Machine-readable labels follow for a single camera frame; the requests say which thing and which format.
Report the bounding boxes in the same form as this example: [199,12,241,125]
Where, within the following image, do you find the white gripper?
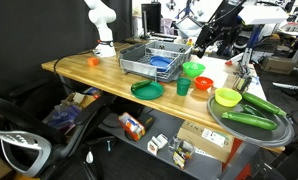
[195,25,220,59]

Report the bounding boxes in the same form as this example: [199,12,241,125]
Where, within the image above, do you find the orange plastic bowl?
[193,76,215,91]

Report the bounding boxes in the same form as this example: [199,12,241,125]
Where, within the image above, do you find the bright green plastic bowl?
[182,61,206,79]

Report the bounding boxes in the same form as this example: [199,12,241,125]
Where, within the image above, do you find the yellow-green plastic bowl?
[214,87,243,108]

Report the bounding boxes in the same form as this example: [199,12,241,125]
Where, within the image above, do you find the grey plastic dish rack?
[118,44,184,83]

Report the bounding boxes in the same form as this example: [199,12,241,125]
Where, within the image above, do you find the dark green plastic cup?
[176,77,192,97]

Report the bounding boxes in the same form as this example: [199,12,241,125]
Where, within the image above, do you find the blue plastic plate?
[149,55,174,73]

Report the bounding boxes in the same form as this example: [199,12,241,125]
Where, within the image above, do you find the blue stand pole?
[240,23,267,76]

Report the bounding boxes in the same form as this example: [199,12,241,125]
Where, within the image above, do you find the black computer monitor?
[140,3,162,34]

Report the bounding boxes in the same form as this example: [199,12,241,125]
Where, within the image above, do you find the dark green plastic plate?
[130,80,165,101]

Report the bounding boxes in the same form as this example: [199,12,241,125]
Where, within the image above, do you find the short green cucumber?
[131,79,153,91]

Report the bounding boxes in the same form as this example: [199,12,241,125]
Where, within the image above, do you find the white flat panel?
[238,4,290,26]

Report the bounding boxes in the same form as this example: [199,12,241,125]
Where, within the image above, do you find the small curved green cucumber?
[239,103,267,118]

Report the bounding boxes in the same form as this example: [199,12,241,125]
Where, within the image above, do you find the brown cardboard box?
[261,54,295,75]

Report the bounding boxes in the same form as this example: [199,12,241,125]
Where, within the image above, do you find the long green cucumber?
[241,92,287,117]
[221,111,278,131]

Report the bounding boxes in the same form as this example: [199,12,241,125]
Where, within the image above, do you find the grey lower table shelf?
[98,106,253,180]

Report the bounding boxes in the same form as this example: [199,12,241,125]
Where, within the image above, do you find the flat black pouch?
[136,113,157,132]

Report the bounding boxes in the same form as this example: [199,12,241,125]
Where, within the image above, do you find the large printed cardboard box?
[176,120,237,164]

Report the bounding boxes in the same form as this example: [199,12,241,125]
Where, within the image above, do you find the round grey serving tray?
[206,93,295,148]

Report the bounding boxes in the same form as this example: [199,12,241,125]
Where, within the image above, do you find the small white box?
[147,133,169,156]

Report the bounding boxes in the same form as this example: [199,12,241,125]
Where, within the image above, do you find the orange and white carton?
[118,111,147,142]

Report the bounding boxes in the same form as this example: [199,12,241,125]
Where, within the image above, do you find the small colourful box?
[172,139,195,170]

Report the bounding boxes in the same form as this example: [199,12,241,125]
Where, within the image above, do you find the orange block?
[87,56,100,67]

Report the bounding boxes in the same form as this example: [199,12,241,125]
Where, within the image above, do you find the box of plastic bags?
[43,87,103,134]

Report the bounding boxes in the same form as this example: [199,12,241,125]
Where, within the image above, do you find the black curtain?
[0,0,133,101]

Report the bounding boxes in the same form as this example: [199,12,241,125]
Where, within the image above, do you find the black office chair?
[0,78,118,179]

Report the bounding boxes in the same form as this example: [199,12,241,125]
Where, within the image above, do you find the black cable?
[52,49,97,98]

